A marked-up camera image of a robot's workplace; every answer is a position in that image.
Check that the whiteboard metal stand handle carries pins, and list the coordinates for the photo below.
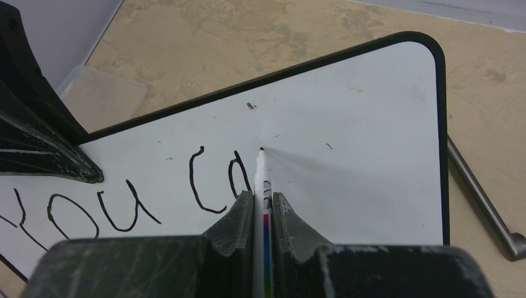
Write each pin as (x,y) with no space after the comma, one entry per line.
(513,242)

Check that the white whiteboard black frame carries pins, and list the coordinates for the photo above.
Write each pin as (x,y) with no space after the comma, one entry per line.
(355,140)

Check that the white whiteboard marker pen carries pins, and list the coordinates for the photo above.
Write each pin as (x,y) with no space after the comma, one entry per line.
(262,257)

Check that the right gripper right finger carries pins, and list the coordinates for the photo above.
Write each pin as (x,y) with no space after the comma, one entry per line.
(297,266)

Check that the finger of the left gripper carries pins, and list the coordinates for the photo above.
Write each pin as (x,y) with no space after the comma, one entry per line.
(39,135)

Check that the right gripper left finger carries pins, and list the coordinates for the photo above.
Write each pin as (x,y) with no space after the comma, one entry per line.
(228,264)

